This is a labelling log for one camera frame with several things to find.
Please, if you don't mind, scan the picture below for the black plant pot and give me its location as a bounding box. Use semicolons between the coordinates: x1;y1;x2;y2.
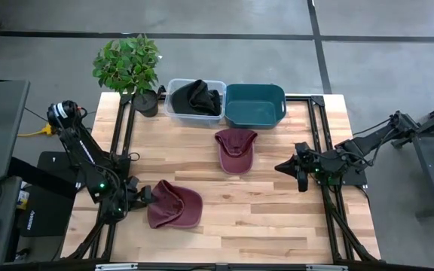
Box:
131;89;160;118

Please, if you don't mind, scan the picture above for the black mat with logo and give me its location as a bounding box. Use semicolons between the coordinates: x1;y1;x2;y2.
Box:
16;150;79;239

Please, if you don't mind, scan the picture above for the clear plastic bin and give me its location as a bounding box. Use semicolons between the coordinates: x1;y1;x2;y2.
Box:
163;78;228;129

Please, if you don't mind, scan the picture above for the maroon baseball cap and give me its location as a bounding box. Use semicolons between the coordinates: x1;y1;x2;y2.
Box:
146;178;204;230
213;128;259;176

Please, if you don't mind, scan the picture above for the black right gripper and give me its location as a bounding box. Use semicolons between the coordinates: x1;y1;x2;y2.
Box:
274;141;320;193

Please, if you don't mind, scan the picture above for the teal plastic bin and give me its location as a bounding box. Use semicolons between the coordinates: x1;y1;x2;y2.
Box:
224;83;288;130

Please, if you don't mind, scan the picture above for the green leafy plant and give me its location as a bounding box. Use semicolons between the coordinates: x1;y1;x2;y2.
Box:
91;33;162;96

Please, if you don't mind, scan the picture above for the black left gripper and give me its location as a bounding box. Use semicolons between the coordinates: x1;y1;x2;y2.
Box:
120;175;157;212

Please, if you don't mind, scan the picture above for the yellow cable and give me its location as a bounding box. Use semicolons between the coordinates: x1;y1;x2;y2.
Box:
17;123;54;138

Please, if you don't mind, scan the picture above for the black aluminium table frame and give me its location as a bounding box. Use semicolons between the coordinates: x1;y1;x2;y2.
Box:
61;93;383;265

